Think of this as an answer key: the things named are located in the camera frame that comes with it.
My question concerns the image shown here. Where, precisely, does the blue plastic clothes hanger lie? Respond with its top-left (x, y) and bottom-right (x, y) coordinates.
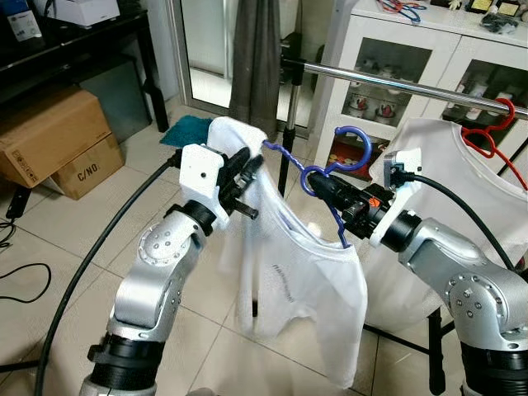
top-left (262, 125), bottom-right (374, 250)

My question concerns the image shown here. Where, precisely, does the white T-shirt with small print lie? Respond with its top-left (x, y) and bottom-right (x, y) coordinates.
top-left (206, 115), bottom-right (368, 390)

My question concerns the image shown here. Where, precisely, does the red plastic clothes hanger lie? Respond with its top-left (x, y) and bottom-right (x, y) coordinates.
top-left (460, 97), bottom-right (528, 192)

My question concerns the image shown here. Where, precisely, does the thin blue hanger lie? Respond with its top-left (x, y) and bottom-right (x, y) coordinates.
top-left (378, 0), bottom-right (427, 24)

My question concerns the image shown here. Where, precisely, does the thin red hanger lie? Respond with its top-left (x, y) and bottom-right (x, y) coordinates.
top-left (376, 0), bottom-right (413, 16)

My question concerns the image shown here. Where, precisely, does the grey hanging curtain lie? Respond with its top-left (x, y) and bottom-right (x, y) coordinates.
top-left (229, 0), bottom-right (283, 141)

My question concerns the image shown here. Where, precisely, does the plain white T-shirt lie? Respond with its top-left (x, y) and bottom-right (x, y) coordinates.
top-left (363, 118), bottom-right (528, 331)

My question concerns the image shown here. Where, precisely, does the black clothes rack stand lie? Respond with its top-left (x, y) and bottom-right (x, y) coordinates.
top-left (279, 33), bottom-right (450, 396)

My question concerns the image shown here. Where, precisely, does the aluminium sliding glass door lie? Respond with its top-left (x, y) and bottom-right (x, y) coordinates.
top-left (165, 0), bottom-right (343, 133)

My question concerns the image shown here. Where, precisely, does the white glass-door cabinet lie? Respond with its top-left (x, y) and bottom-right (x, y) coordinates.
top-left (313, 0), bottom-right (528, 178)

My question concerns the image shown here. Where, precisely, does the small printed cardboard box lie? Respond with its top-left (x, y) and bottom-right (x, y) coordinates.
top-left (51, 134), bottom-right (125, 200)

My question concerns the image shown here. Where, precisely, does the large brown cardboard box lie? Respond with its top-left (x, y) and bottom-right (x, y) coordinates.
top-left (0, 87), bottom-right (112, 189)

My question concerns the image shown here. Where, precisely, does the black side table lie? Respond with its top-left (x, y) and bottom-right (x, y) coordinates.
top-left (0, 8), bottom-right (170, 133)

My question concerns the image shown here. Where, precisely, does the white flat box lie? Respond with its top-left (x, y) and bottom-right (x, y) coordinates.
top-left (45, 0), bottom-right (120, 26)

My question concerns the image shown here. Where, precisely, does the black tangled bundle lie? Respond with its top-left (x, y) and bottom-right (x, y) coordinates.
top-left (478, 12), bottom-right (521, 35)

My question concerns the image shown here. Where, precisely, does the blue and white carton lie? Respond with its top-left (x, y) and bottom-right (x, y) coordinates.
top-left (4, 8), bottom-right (42, 42)

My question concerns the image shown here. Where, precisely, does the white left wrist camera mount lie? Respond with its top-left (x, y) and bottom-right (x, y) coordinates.
top-left (179, 144), bottom-right (242, 230)

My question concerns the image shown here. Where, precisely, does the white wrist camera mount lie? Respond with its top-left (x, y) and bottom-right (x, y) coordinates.
top-left (369, 148), bottom-right (423, 248)
top-left (179, 144), bottom-right (242, 230)

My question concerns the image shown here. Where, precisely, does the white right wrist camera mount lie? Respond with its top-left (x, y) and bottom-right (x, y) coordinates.
top-left (369, 148), bottom-right (423, 248)

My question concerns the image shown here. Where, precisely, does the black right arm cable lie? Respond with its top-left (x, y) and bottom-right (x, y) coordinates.
top-left (403, 172), bottom-right (519, 275)

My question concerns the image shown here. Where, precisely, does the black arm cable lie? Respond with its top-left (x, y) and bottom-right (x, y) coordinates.
top-left (403, 172), bottom-right (519, 275)
top-left (33, 151), bottom-right (184, 396)

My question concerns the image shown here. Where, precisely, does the silver metal rack rail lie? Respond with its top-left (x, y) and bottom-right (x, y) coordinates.
top-left (285, 58), bottom-right (528, 120)

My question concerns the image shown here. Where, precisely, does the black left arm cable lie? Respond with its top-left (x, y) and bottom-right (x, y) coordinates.
top-left (33, 151), bottom-right (184, 396)

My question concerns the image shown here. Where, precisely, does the black floor cable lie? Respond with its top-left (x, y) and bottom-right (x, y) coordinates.
top-left (0, 186), bottom-right (52, 306)

